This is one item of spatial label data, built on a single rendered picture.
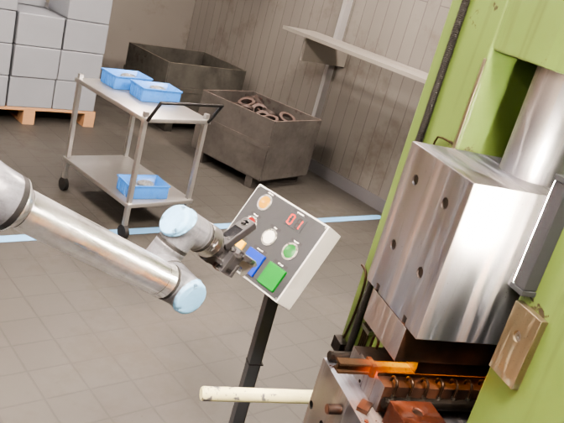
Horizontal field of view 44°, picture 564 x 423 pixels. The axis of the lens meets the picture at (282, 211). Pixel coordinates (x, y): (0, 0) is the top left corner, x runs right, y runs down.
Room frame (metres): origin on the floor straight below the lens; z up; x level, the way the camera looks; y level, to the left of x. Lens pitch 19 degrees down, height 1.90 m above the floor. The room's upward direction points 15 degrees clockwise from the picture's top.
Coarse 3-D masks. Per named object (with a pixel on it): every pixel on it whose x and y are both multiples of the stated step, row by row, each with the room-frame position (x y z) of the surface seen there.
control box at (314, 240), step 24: (264, 192) 2.15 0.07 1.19; (240, 216) 2.13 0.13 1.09; (264, 216) 2.09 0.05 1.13; (288, 216) 2.05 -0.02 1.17; (312, 216) 2.02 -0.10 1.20; (288, 240) 1.99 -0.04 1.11; (312, 240) 1.95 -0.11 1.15; (336, 240) 2.00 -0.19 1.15; (264, 264) 1.96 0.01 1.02; (288, 264) 1.93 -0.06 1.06; (312, 264) 1.94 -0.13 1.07; (264, 288) 1.91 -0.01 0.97; (288, 288) 1.88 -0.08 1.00
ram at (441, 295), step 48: (432, 144) 1.75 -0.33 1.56; (432, 192) 1.59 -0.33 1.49; (480, 192) 1.47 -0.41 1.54; (528, 192) 1.52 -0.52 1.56; (384, 240) 1.71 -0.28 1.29; (432, 240) 1.53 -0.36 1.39; (480, 240) 1.49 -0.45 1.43; (528, 240) 1.54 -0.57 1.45; (384, 288) 1.64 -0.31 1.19; (432, 288) 1.47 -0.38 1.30; (480, 288) 1.51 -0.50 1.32; (432, 336) 1.48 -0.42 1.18; (480, 336) 1.53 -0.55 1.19
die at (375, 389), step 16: (352, 352) 1.68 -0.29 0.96; (368, 352) 1.66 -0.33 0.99; (384, 352) 1.70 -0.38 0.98; (368, 384) 1.57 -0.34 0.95; (384, 384) 1.52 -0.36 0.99; (400, 384) 1.54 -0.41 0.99; (416, 384) 1.56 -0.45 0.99; (432, 384) 1.58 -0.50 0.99; (448, 384) 1.60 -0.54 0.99; (464, 384) 1.62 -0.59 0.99; (480, 384) 1.65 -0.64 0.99
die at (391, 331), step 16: (368, 304) 1.69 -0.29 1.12; (384, 304) 1.62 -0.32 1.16; (368, 320) 1.66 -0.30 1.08; (384, 320) 1.60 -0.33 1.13; (384, 336) 1.57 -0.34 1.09; (400, 336) 1.52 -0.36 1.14; (400, 352) 1.51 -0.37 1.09; (416, 352) 1.53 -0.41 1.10; (432, 352) 1.54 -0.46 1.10; (448, 352) 1.56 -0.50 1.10; (464, 352) 1.58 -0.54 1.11; (480, 352) 1.60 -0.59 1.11
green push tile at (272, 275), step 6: (270, 264) 1.95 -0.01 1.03; (264, 270) 1.94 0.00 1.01; (270, 270) 1.93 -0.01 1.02; (276, 270) 1.92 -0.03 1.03; (282, 270) 1.92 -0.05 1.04; (264, 276) 1.93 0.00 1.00; (270, 276) 1.92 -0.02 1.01; (276, 276) 1.91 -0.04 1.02; (282, 276) 1.90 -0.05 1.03; (264, 282) 1.91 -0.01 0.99; (270, 282) 1.90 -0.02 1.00; (276, 282) 1.90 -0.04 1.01; (270, 288) 1.89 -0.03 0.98
